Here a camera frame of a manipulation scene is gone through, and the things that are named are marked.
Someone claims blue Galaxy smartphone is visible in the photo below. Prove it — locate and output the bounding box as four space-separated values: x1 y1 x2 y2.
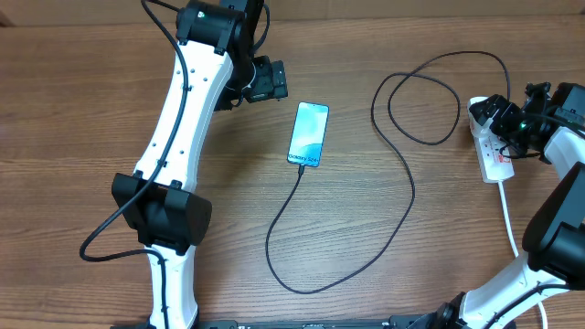
287 101 329 167

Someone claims black charging cable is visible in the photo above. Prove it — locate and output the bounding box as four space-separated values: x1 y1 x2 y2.
264 50 511 295

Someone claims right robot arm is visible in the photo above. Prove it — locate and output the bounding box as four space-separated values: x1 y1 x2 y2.
411 82 584 328

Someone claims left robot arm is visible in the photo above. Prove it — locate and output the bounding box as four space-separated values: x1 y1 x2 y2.
112 0 288 328

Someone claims white charger adapter plug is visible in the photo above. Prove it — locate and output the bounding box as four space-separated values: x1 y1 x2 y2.
470 116 493 139

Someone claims white power strip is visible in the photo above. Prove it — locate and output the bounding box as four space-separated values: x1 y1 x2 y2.
467 96 515 184

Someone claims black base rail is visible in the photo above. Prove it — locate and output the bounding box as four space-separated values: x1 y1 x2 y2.
111 314 440 329

